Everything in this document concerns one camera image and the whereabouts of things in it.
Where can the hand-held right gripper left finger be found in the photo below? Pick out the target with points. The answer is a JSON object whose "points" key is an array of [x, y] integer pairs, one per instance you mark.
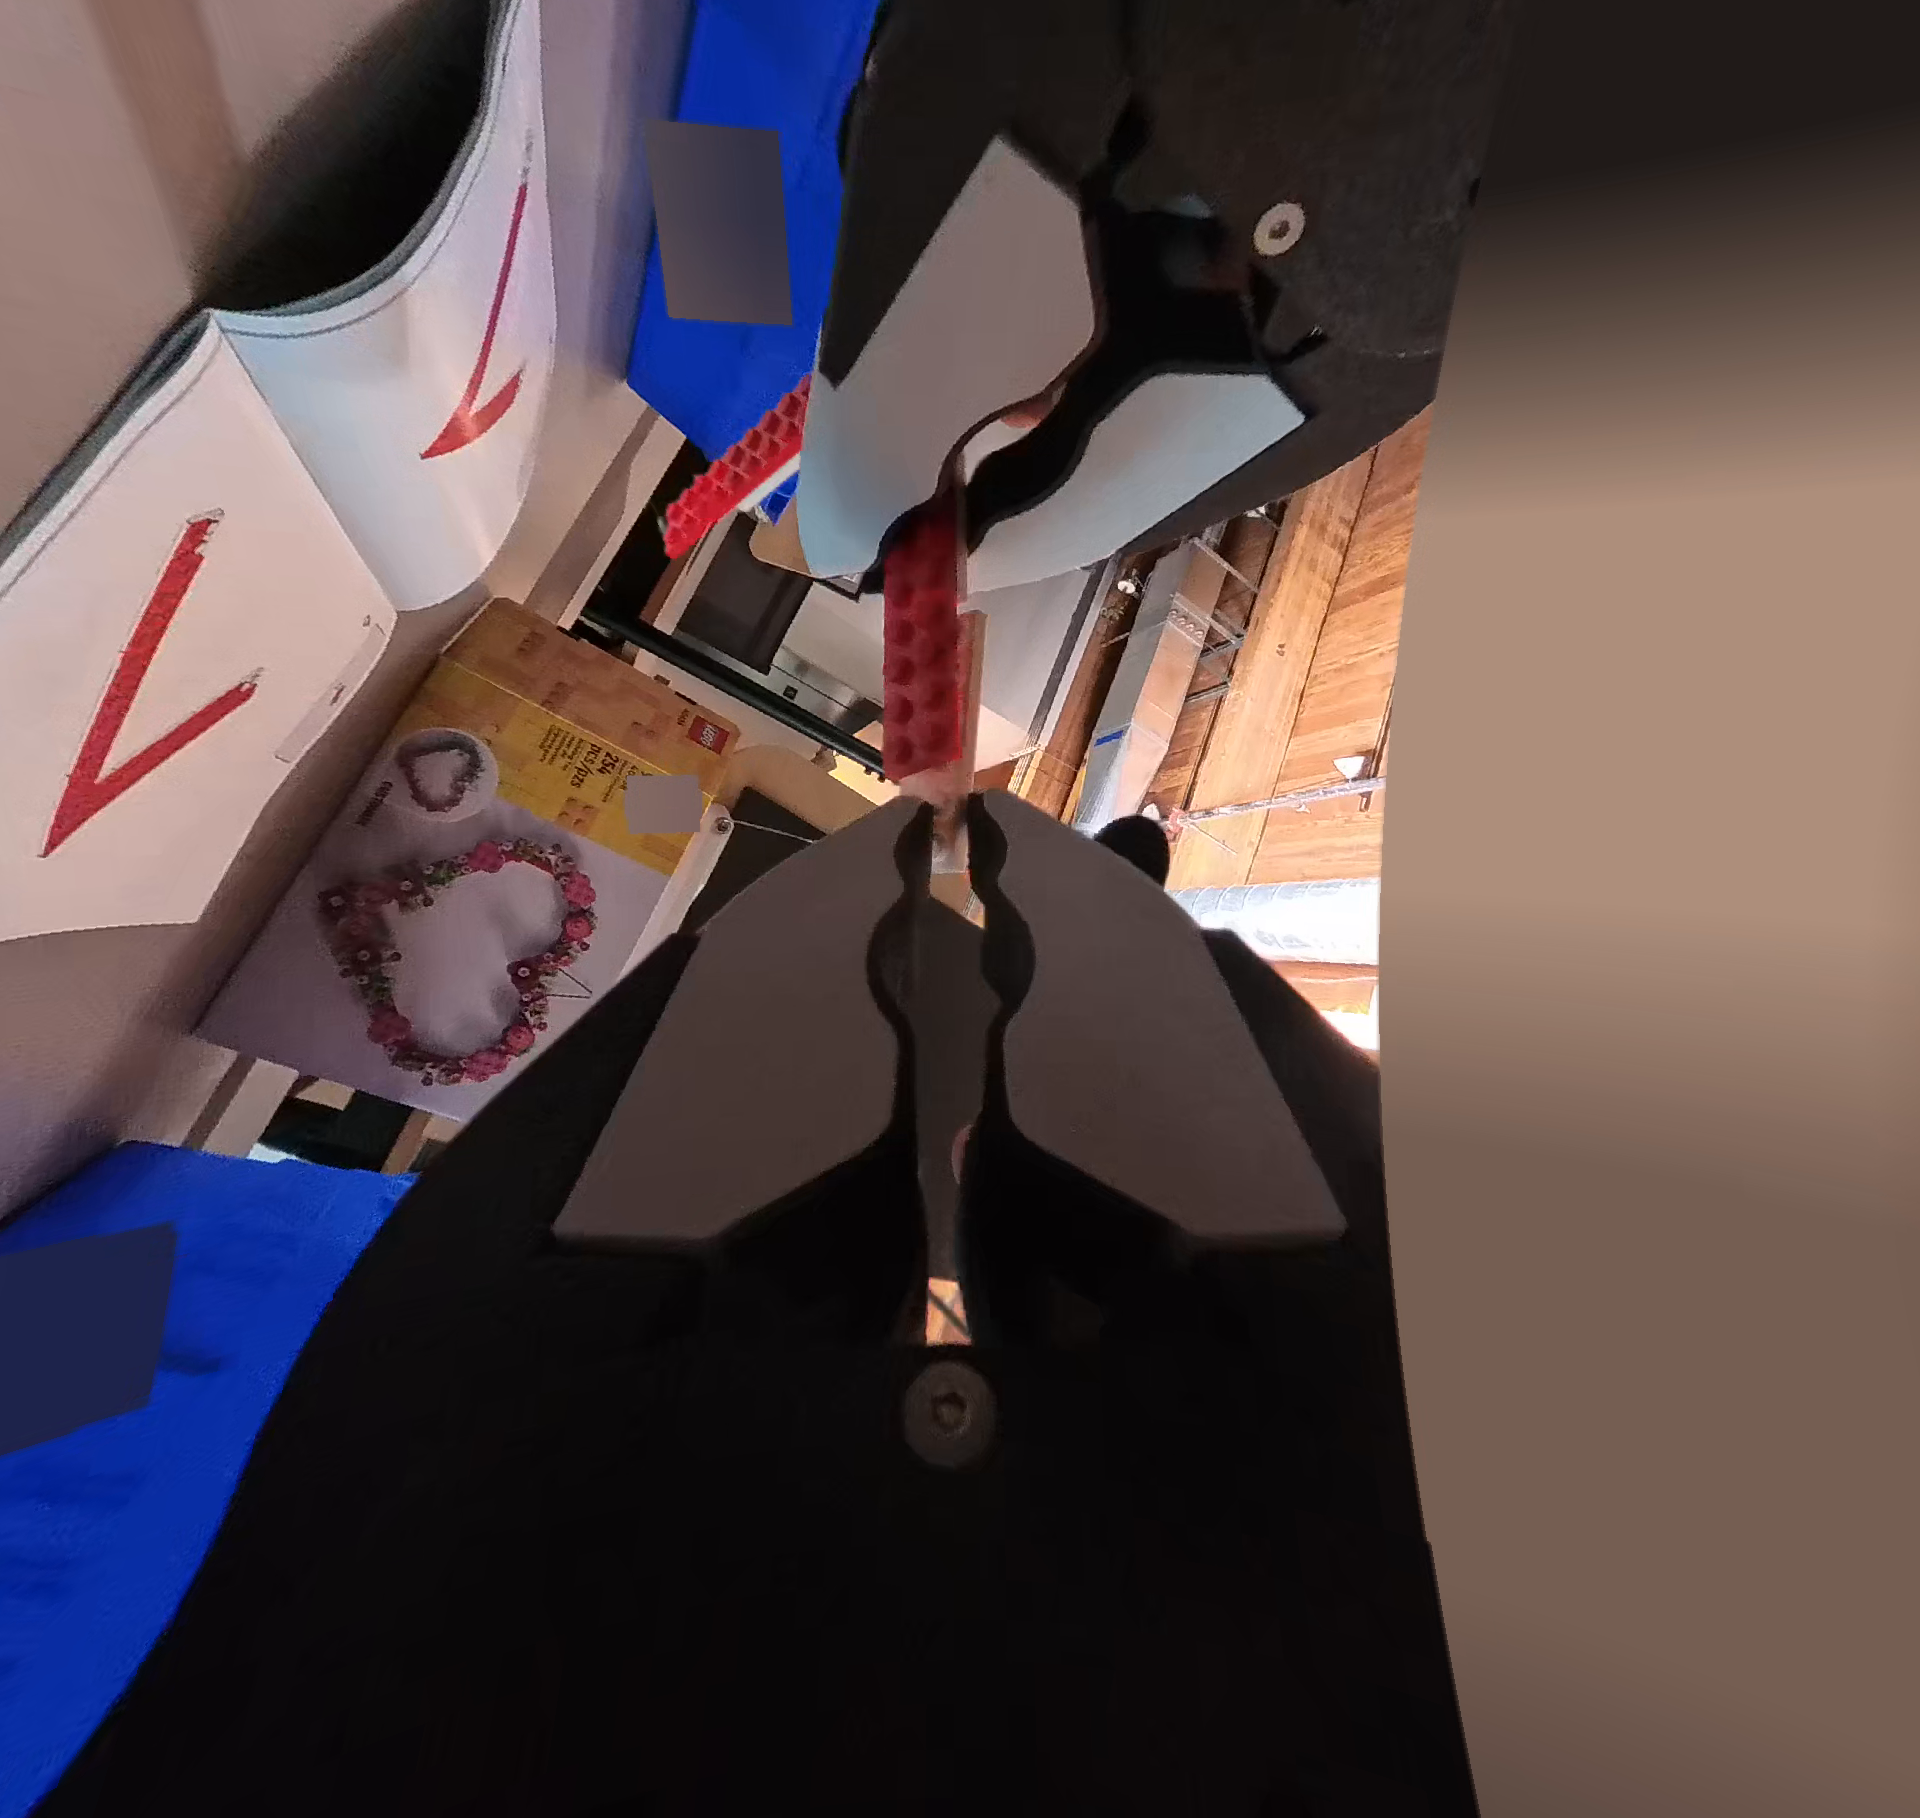
{"points": [[735, 1083]]}

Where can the silver round air duct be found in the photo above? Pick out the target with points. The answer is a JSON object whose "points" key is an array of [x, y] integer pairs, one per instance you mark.
{"points": [[1290, 917]]}

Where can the person's left hand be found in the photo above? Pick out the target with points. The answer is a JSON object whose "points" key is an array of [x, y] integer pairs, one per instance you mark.
{"points": [[1036, 409]]}

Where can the yellow white lego box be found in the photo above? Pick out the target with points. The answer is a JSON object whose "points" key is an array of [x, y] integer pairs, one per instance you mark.
{"points": [[496, 947]]}

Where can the blue divided plastic bin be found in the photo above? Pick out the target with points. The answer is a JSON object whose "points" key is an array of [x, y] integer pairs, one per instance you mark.
{"points": [[149, 1578]]}

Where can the grey ventilation unit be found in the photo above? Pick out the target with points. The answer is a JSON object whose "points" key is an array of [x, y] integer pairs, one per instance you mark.
{"points": [[1141, 708]]}

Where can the lego instruction booklet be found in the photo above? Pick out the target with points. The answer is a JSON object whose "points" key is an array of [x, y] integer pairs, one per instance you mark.
{"points": [[315, 529]]}

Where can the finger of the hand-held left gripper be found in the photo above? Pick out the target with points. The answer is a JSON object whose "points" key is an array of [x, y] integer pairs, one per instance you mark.
{"points": [[1187, 438], [931, 333]]}

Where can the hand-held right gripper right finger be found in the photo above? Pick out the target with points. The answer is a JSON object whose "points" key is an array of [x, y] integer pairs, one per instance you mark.
{"points": [[1172, 1083]]}

